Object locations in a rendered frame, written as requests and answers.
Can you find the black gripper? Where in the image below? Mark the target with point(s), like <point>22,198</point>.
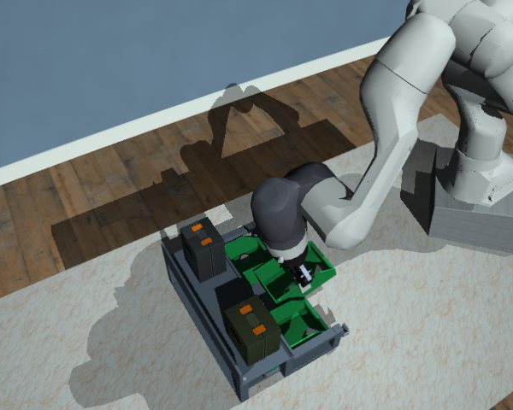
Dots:
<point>299,272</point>

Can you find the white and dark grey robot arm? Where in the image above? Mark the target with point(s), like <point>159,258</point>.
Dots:
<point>391,93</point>

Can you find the grey metal shelf rack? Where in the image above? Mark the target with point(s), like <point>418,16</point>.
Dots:
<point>206,302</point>

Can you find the green bin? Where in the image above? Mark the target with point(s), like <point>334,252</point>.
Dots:
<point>275,278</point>
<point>255,249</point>
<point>294,318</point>

